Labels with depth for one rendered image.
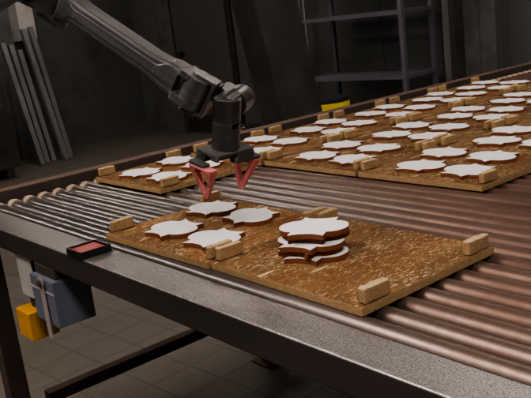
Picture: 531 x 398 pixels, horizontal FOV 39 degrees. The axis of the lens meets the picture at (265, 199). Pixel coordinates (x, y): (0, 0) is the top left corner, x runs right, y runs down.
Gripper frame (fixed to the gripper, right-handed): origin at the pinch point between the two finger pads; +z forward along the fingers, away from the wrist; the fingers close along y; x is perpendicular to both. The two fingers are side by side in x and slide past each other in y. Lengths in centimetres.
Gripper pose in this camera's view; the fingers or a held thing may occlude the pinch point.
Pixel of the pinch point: (224, 189)
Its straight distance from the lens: 157.1
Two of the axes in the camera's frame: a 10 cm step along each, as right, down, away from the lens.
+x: -7.0, -3.1, 6.4
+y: 7.1, -2.4, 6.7
